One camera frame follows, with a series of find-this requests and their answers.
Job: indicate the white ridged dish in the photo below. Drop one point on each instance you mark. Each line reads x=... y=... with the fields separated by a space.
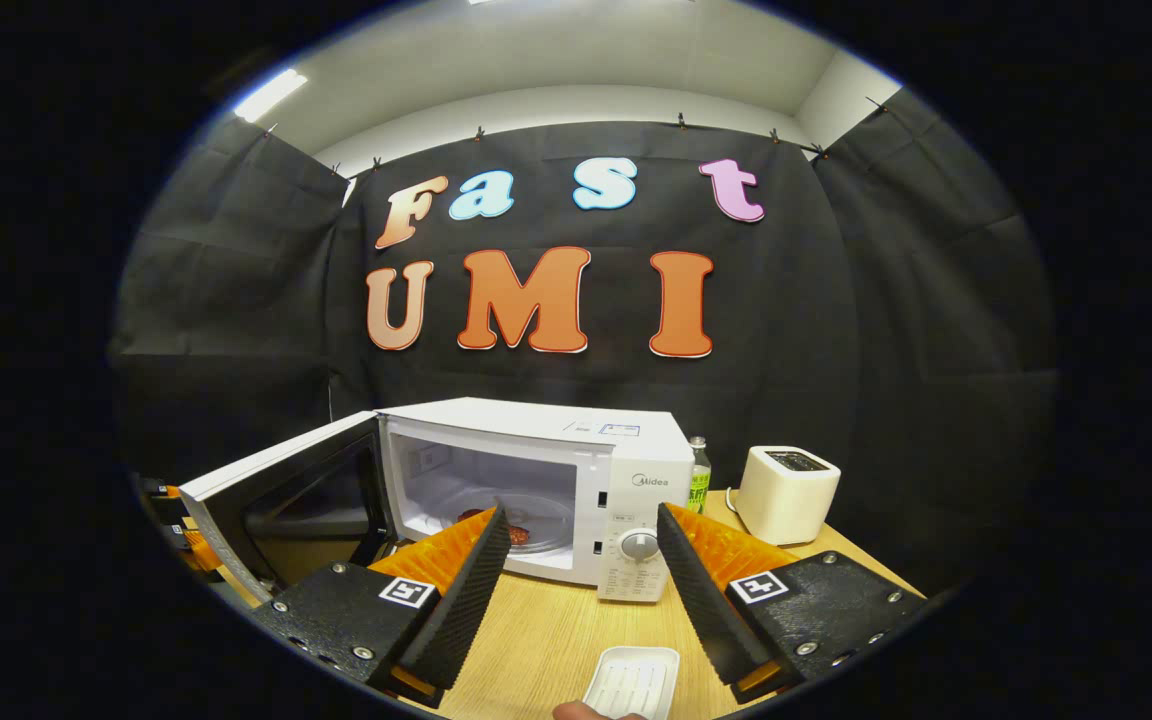
x=631 y=680

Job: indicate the glass turntable plate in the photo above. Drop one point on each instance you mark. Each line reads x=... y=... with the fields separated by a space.
x=546 y=525

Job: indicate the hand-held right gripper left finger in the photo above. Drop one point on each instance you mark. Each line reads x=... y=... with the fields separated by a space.
x=471 y=600

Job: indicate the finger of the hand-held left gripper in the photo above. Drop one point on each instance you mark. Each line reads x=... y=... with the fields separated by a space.
x=198 y=555
x=161 y=505

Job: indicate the brown meat piece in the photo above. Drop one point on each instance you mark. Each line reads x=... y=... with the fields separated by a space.
x=518 y=533

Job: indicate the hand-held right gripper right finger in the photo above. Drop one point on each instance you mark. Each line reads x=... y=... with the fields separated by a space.
x=691 y=590

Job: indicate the white microwave oven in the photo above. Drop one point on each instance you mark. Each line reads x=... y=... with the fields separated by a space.
x=636 y=470

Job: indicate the ceiling light strip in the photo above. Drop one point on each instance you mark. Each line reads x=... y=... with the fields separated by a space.
x=269 y=95

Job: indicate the black backdrop cloth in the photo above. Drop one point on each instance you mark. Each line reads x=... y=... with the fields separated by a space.
x=886 y=350

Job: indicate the green label drink bottle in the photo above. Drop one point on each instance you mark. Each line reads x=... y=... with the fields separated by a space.
x=699 y=485

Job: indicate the white toaster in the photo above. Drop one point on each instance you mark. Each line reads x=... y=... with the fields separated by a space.
x=786 y=500

